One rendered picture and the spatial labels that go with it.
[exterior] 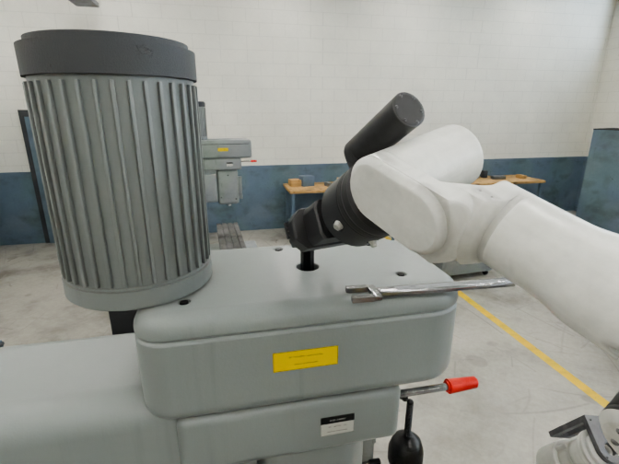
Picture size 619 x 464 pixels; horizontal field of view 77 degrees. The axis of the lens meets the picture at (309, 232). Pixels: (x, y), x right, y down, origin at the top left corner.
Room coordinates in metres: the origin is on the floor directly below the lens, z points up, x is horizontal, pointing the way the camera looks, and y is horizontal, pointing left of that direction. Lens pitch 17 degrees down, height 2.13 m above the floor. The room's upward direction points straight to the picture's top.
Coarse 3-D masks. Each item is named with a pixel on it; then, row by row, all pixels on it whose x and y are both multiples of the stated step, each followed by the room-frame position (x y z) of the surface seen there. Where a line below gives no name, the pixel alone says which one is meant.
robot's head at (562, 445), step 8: (560, 440) 0.49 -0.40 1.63; (568, 440) 0.50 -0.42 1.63; (576, 440) 0.47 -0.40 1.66; (544, 448) 0.50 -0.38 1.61; (552, 448) 0.48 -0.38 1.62; (560, 448) 0.48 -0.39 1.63; (568, 448) 0.47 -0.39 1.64; (576, 448) 0.45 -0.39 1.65; (536, 456) 0.50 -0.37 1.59; (544, 456) 0.49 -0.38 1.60; (552, 456) 0.48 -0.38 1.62; (560, 456) 0.47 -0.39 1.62; (568, 456) 0.46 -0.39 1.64; (576, 456) 0.45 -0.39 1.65
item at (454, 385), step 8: (472, 376) 0.55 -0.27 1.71; (440, 384) 0.53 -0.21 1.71; (448, 384) 0.53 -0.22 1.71; (456, 384) 0.53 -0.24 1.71; (464, 384) 0.53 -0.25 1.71; (472, 384) 0.53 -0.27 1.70; (408, 392) 0.51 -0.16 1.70; (416, 392) 0.52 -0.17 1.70; (424, 392) 0.52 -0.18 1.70; (432, 392) 0.52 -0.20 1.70; (448, 392) 0.53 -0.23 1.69; (456, 392) 0.53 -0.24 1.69
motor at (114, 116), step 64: (64, 64) 0.43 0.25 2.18; (128, 64) 0.45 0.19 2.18; (192, 64) 0.53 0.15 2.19; (64, 128) 0.44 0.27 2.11; (128, 128) 0.45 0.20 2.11; (192, 128) 0.52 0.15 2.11; (64, 192) 0.45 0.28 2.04; (128, 192) 0.44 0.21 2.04; (192, 192) 0.50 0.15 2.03; (64, 256) 0.46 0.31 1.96; (128, 256) 0.44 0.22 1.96; (192, 256) 0.50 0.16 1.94
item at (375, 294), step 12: (348, 288) 0.49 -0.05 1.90; (360, 288) 0.49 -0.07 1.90; (372, 288) 0.49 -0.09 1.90; (384, 288) 0.49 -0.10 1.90; (396, 288) 0.49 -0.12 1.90; (408, 288) 0.49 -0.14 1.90; (420, 288) 0.49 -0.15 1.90; (432, 288) 0.49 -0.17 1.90; (444, 288) 0.49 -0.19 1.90; (456, 288) 0.49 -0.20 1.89; (468, 288) 0.50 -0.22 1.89; (480, 288) 0.50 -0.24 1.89; (360, 300) 0.46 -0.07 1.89; (372, 300) 0.46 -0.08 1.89
